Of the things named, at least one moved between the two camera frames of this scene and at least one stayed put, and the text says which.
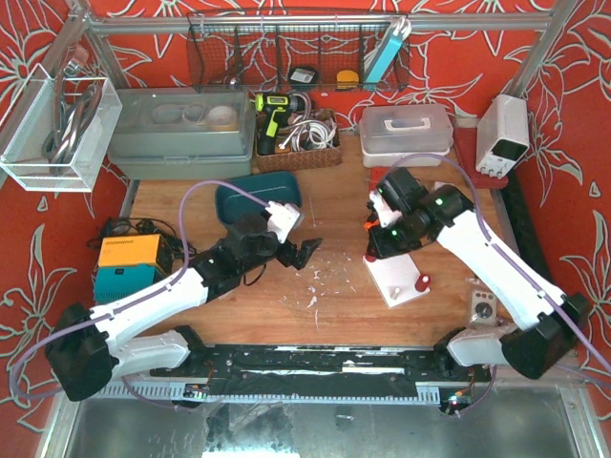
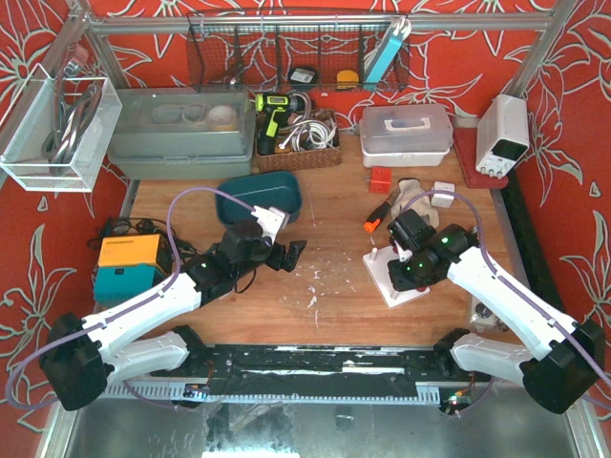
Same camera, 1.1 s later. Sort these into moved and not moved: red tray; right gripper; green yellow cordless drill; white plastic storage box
Moved: right gripper
Not moved: white plastic storage box; green yellow cordless drill; red tray
